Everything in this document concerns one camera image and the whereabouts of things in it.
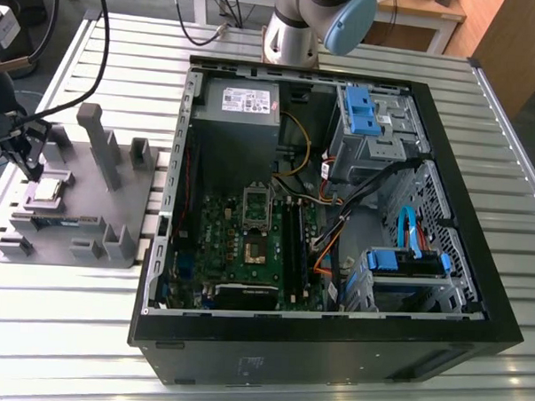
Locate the silver CPU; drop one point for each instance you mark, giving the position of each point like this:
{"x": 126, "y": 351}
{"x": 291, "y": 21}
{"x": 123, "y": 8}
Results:
{"x": 50, "y": 190}

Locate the CPU socket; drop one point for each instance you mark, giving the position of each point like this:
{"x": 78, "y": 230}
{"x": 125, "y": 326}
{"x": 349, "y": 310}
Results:
{"x": 256, "y": 253}

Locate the RAM stick with gold edge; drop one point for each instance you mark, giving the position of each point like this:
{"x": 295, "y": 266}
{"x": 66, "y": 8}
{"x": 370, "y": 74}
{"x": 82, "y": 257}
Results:
{"x": 53, "y": 221}

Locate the grey parts rack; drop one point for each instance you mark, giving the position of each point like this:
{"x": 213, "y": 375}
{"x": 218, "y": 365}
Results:
{"x": 94, "y": 202}

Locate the blue port block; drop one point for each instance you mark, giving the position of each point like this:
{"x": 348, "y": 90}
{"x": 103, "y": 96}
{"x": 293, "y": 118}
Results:
{"x": 185, "y": 265}

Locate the green Dell motherboard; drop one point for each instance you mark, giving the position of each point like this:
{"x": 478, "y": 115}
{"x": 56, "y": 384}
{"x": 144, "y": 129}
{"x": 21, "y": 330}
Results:
{"x": 221, "y": 234}

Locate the grey power supply unit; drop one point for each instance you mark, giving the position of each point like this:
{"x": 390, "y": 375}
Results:
{"x": 249, "y": 100}

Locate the black graphics card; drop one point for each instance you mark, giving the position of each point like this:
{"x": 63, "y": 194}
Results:
{"x": 245, "y": 297}

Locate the black RAM slot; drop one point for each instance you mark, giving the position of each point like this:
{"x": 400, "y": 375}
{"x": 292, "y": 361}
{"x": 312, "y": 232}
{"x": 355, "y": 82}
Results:
{"x": 296, "y": 248}
{"x": 290, "y": 248}
{"x": 284, "y": 248}

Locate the empty blue disk carrier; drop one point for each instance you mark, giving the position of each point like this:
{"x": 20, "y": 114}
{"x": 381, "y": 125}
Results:
{"x": 360, "y": 111}

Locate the tall grey disk bay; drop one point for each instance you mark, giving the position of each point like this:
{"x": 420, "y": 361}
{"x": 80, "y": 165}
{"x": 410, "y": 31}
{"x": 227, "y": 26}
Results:
{"x": 385, "y": 148}

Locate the black PC case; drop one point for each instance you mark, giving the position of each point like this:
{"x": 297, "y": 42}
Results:
{"x": 314, "y": 358}

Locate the blue carrier with disk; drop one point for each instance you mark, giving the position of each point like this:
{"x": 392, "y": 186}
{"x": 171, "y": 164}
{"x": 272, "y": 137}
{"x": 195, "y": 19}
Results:
{"x": 382, "y": 261}

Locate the low grey disk bay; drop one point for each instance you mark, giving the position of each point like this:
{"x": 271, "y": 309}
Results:
{"x": 415, "y": 282}

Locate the wooden top white desk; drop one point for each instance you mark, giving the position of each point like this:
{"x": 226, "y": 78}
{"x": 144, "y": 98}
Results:
{"x": 418, "y": 7}

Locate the brown wooden cabinet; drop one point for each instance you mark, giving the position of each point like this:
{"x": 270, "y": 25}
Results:
{"x": 514, "y": 51}

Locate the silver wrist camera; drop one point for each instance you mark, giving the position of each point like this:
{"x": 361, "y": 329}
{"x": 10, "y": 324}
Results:
{"x": 4, "y": 27}

